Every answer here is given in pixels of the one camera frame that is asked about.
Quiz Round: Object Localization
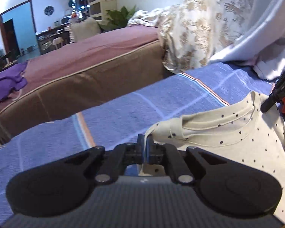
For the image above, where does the purple cloth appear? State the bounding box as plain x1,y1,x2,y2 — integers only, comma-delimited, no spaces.
0,62,29,103

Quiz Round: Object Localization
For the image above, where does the dark dining table with chairs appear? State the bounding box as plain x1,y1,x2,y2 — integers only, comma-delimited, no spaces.
0,49,17,77

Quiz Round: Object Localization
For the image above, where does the beige floral duvet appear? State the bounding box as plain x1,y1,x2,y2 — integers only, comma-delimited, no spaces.
127,0,259,74

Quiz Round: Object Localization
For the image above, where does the cream polka dot shirt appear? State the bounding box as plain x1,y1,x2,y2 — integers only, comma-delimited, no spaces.
142,91,285,226

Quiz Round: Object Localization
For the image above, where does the white pillow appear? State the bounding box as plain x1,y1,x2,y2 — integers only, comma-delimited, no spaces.
209,0,285,81

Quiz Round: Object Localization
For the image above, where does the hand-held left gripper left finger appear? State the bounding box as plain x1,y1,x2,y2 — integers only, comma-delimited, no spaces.
62,134,145,186

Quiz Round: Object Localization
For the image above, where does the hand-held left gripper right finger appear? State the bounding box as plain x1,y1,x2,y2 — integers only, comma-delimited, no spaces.
145,135,228,186

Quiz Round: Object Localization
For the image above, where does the white stool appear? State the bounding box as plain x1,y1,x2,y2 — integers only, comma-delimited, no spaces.
52,37,63,49

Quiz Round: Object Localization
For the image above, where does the brown framed doorway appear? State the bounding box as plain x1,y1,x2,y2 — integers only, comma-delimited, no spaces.
0,0,40,58

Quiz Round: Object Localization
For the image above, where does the cream cabinet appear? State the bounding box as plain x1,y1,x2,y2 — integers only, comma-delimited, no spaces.
88,0,117,21

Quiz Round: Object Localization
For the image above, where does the dark cluttered desk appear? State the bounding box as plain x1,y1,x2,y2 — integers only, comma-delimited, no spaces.
36,24,71,53

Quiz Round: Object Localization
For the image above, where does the brown bed with mauve sheet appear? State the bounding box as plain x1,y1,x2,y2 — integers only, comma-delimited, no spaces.
0,25,172,145

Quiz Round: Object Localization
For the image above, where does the black lit display shelf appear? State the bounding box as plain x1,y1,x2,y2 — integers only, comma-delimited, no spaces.
72,0,91,18

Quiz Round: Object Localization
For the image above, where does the green leafy plant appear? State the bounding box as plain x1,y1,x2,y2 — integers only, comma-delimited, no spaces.
98,5,137,32

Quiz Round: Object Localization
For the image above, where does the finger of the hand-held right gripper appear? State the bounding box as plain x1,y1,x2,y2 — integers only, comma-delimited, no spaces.
261,81,284,114

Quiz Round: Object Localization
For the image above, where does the blue plaid blanket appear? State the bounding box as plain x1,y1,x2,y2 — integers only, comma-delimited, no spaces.
0,62,279,219

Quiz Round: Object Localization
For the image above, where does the beige cushioned armchair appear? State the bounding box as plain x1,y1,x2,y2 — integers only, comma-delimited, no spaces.
70,17,102,42

